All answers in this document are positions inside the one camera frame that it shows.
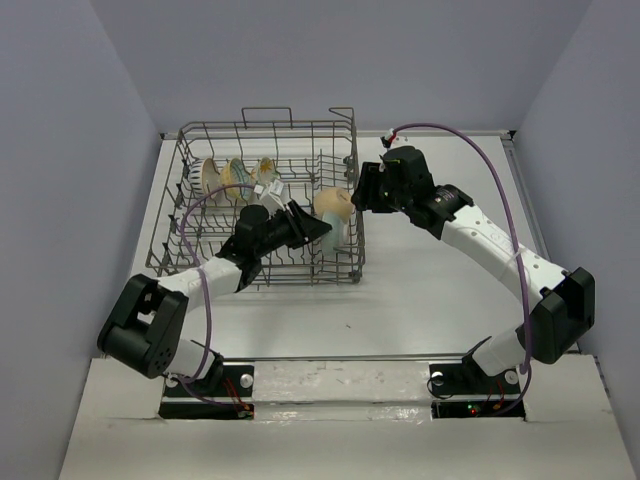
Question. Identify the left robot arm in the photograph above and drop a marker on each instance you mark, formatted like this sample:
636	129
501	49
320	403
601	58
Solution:
144	328

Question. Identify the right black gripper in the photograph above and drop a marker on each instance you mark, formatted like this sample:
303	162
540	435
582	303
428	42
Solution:
367	195

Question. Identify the tan orange bowl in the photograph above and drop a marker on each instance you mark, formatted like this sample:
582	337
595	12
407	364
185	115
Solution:
334	200

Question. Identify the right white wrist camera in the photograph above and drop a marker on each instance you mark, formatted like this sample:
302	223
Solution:
392	140

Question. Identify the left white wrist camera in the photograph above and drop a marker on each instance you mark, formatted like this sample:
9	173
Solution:
272	195

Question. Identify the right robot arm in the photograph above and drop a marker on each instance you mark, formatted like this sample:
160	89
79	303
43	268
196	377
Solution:
560	304

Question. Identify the yellow blue sun bowl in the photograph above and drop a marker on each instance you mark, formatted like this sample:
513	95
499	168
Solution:
236	179

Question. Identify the teal ceramic bowl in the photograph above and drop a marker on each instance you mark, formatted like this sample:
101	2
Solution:
334	240

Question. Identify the leaf patterned white bowl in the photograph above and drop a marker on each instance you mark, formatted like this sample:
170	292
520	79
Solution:
264	172

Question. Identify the white pink rimmed bowl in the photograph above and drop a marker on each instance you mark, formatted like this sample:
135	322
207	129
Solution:
203	177

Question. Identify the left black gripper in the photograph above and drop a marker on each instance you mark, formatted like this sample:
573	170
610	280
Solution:
301	227

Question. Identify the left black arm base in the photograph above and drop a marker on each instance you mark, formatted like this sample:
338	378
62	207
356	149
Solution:
226	394

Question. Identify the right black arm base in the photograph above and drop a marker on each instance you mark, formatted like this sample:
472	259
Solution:
463	390

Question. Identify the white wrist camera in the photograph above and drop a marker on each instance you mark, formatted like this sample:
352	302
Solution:
272	195
392	140

